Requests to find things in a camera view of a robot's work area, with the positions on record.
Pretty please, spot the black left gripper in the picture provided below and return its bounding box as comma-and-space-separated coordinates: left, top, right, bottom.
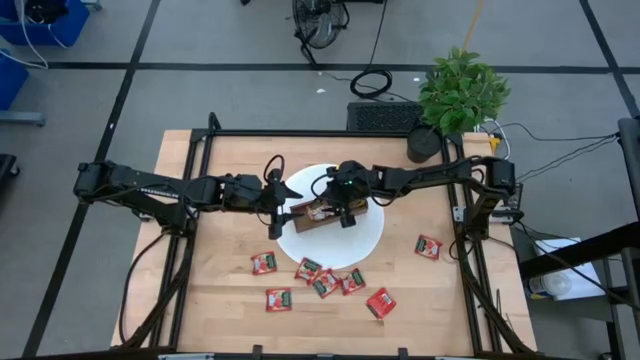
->
234, 169, 306, 240

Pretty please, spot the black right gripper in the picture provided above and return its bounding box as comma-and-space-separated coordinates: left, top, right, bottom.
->
325, 159, 374, 229

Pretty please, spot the beige tea packet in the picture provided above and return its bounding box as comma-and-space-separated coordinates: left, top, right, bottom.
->
305, 200, 335, 222

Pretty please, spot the red tea packet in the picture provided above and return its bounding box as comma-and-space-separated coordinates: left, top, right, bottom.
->
293, 257, 324, 285
365, 287, 398, 321
413, 234, 444, 262
265, 287, 294, 313
311, 268, 342, 300
340, 268, 367, 297
250, 251, 279, 276

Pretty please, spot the brown wooden compartment tray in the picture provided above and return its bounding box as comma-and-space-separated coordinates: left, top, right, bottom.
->
289, 196, 370, 234

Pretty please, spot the white round placemat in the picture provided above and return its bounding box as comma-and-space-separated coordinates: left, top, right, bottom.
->
276, 163, 386, 271

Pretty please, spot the black floor grille mat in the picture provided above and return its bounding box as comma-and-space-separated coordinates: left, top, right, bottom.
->
346, 101, 424, 133

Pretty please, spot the green plant in black pot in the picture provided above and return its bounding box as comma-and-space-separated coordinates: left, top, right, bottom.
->
405, 45, 512, 165

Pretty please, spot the black floor fan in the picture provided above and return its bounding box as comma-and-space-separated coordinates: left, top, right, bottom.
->
291, 0, 350, 66

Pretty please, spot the white box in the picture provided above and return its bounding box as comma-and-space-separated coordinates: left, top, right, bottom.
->
528, 237, 607, 302

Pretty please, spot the black metal stand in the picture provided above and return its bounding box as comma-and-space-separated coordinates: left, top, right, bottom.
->
518, 117, 640, 360

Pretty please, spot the blue plastic bin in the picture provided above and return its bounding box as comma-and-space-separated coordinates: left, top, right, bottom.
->
0, 0, 91, 47
0, 49, 30, 112

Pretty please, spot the grey floor bar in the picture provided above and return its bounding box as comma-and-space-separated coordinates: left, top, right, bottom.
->
0, 110, 45, 127

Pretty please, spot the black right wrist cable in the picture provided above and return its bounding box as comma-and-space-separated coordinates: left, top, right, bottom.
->
309, 172, 334, 201

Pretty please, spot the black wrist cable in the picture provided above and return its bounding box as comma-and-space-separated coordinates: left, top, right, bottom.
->
262, 153, 286, 175
309, 172, 334, 201

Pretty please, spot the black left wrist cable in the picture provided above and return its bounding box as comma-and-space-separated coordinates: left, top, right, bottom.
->
262, 153, 286, 175

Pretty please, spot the coiled black cable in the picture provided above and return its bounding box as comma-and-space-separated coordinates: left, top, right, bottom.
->
348, 68, 394, 100

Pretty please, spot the yellow hanging cable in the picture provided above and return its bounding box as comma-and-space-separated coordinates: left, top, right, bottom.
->
462, 0, 486, 51

